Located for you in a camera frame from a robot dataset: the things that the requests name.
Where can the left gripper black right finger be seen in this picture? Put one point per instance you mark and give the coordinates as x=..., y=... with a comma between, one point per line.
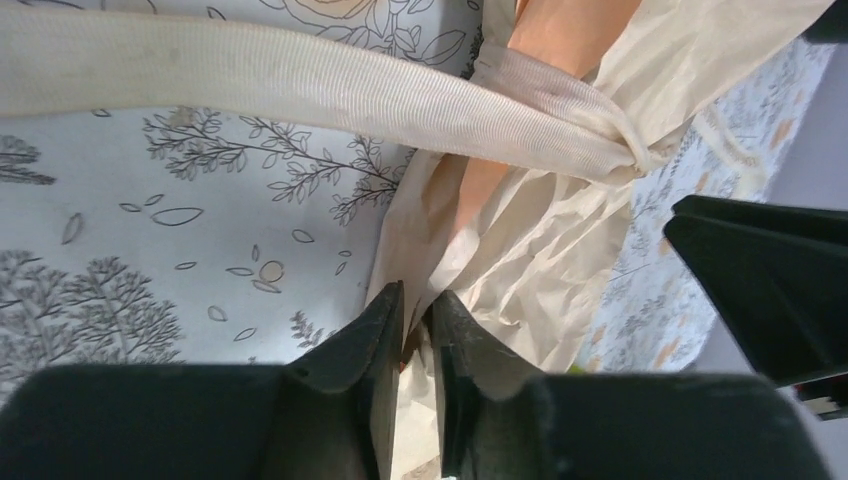
x=484, y=412

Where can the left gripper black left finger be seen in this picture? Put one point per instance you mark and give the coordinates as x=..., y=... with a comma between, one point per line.
x=334, y=414

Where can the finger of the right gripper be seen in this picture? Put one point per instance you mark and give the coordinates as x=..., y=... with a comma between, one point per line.
x=776, y=275

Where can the colourful flower bouquet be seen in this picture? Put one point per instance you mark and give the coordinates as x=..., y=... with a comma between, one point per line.
x=570, y=273

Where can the cream ribbon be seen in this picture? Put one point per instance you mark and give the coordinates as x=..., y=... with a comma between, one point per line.
x=515, y=110

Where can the floral patterned table mat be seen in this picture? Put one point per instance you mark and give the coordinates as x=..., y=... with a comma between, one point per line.
x=188, y=233

